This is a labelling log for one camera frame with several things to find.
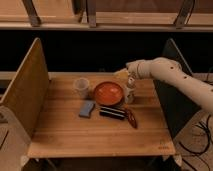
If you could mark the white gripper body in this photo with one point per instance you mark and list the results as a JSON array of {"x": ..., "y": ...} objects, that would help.
[{"x": 129, "y": 73}]

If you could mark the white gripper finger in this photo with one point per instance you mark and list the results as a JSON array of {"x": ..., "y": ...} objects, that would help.
[
  {"x": 131, "y": 95},
  {"x": 127, "y": 95}
]

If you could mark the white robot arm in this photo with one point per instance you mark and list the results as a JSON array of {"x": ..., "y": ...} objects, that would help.
[{"x": 170, "y": 72}]

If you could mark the red round bowl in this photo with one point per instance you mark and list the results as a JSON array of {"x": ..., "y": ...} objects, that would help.
[{"x": 108, "y": 93}]

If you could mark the dark red spoon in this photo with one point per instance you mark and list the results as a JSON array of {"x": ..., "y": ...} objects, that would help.
[{"x": 131, "y": 118}]

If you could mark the black rectangular case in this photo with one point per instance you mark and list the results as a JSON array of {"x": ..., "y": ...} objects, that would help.
[{"x": 112, "y": 113}]

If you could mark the blue sponge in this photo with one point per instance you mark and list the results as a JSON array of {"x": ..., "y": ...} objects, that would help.
[{"x": 86, "y": 109}]

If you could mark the right dark side panel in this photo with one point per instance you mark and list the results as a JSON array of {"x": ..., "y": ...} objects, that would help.
[{"x": 177, "y": 108}]

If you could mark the left wooden side panel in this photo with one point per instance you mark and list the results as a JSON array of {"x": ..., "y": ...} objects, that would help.
[{"x": 23, "y": 98}]

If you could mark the wooden shelf frame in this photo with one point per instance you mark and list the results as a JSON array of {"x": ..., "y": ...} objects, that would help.
[{"x": 108, "y": 15}]

